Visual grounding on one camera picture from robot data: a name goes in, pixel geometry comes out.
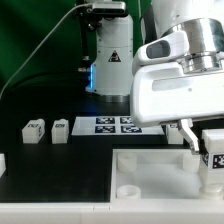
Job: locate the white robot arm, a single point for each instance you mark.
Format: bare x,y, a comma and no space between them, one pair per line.
202,21

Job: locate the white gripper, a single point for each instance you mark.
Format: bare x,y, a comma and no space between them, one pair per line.
162,93

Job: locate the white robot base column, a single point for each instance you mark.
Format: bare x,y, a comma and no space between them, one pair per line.
111,72

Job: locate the white block left edge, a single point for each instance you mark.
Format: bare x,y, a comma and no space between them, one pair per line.
2,164

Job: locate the white sheet with tags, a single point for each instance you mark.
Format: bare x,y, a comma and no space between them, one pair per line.
111,125

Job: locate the black camera on stand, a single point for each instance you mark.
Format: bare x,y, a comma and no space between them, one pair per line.
103,8

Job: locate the white square tabletop panel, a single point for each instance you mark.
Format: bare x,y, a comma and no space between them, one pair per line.
159,174

